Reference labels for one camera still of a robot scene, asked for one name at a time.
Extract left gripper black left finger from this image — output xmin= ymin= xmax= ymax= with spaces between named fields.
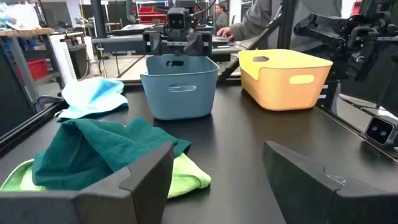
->
xmin=0 ymin=141 xmax=175 ymax=224

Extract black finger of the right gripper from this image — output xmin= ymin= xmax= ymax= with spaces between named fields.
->
xmin=183 ymin=32 xmax=205 ymax=57
xmin=149 ymin=32 xmax=162 ymax=55

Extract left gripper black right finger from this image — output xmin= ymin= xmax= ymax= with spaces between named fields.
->
xmin=262 ymin=140 xmax=398 ymax=224

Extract dark green towel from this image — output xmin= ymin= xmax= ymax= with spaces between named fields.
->
xmin=32 ymin=116 xmax=192 ymax=191

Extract lime green towel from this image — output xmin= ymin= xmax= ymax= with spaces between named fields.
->
xmin=0 ymin=152 xmax=212 ymax=200

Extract blue plastic basket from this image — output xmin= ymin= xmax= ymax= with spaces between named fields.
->
xmin=139 ymin=54 xmax=220 ymax=121

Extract orange plastic basket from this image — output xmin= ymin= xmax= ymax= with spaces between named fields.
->
xmin=238 ymin=49 xmax=334 ymax=112

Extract red storage bin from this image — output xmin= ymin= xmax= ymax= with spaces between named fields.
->
xmin=139 ymin=14 xmax=168 ymax=25
xmin=14 ymin=58 xmax=50 ymax=82
xmin=138 ymin=6 xmax=167 ymax=16

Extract grey work table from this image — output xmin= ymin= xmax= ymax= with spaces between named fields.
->
xmin=92 ymin=29 xmax=242 ymax=63

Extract person's hand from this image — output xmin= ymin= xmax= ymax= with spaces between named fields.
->
xmin=216 ymin=27 xmax=234 ymax=42

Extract person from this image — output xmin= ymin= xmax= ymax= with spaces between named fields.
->
xmin=228 ymin=0 xmax=343 ymax=49
xmin=214 ymin=3 xmax=230 ymax=32

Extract small black box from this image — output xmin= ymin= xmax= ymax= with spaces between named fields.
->
xmin=67 ymin=44 xmax=90 ymax=80

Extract light blue towel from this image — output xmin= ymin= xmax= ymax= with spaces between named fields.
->
xmin=55 ymin=77 xmax=129 ymax=121

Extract white perforated panel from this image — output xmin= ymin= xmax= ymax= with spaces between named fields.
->
xmin=49 ymin=34 xmax=78 ymax=85

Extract wooden top workbench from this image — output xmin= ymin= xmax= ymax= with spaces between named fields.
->
xmin=0 ymin=27 xmax=63 ymax=100

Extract black jointed equipment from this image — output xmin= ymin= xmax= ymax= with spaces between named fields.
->
xmin=293 ymin=12 xmax=398 ymax=83

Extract white crumpled sheet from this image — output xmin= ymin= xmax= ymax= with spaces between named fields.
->
xmin=0 ymin=1 xmax=41 ymax=30

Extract black flat panel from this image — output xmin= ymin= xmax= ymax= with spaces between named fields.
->
xmin=0 ymin=46 xmax=35 ymax=138

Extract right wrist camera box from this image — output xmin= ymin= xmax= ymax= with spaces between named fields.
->
xmin=166 ymin=6 xmax=191 ymax=32

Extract black diagonal frame strut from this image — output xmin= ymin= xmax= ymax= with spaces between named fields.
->
xmin=217 ymin=12 xmax=284 ymax=84

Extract black upright frame post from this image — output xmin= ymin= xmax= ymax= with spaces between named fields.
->
xmin=277 ymin=0 xmax=298 ymax=50

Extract black twin lens camera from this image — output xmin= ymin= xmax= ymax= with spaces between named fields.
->
xmin=363 ymin=115 xmax=398 ymax=147

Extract black table edge rail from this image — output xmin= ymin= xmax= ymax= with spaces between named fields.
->
xmin=0 ymin=101 xmax=68 ymax=155

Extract black cable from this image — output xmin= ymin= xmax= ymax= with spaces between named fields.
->
xmin=32 ymin=95 xmax=65 ymax=113

